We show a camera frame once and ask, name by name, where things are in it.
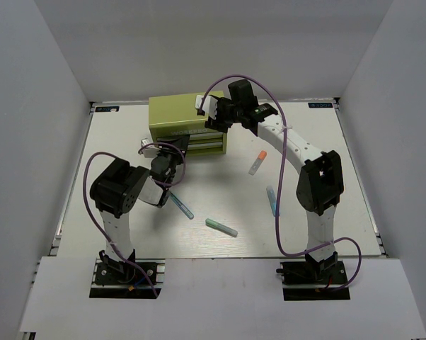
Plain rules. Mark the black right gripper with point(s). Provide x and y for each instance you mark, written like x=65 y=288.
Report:
x=218 y=124

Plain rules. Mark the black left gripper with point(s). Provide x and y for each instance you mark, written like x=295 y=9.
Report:
x=182 y=142

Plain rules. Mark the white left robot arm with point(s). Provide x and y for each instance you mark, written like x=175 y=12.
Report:
x=116 y=190

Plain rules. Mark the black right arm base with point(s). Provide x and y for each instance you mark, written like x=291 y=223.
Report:
x=309 y=280

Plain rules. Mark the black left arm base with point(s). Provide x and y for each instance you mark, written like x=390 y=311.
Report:
x=113 y=279

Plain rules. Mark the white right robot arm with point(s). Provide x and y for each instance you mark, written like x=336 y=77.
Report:
x=320 y=181

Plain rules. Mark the green metal drawer chest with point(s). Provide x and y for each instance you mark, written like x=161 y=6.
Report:
x=176 y=115

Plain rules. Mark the orange capped highlighter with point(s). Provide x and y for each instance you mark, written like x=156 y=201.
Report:
x=257 y=163

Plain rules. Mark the green capped highlighter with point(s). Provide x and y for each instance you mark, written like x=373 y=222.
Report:
x=220 y=227

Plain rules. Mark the blue capped highlighter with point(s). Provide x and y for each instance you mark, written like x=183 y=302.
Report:
x=272 y=200

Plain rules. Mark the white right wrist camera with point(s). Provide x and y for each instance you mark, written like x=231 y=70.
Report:
x=206 y=105

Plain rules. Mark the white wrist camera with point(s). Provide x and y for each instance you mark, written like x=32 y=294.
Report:
x=148 y=150
x=206 y=105

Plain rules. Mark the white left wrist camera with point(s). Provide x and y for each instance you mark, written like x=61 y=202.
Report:
x=148 y=150

